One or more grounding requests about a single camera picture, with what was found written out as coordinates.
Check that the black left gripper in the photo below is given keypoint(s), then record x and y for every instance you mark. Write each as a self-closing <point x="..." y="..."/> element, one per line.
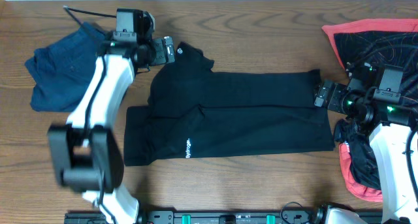
<point x="164" y="49"/>

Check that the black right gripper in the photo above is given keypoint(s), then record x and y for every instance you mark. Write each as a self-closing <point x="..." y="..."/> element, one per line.
<point x="337" y="90"/>

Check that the black polo shirt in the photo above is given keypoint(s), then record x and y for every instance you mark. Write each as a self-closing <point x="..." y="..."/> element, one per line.
<point x="194" y="112"/>

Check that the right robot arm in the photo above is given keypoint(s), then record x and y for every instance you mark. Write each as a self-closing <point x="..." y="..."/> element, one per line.
<point x="382" y="128"/>

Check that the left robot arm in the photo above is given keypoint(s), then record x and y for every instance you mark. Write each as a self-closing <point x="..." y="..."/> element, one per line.
<point x="84" y="152"/>

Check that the red and black patterned garment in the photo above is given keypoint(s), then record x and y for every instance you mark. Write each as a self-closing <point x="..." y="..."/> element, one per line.
<point x="380" y="56"/>

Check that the folded navy blue shorts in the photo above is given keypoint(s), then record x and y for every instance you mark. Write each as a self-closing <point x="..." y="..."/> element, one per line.
<point x="63" y="70"/>

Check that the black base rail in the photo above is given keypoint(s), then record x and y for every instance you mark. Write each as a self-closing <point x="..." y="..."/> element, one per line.
<point x="288" y="214"/>

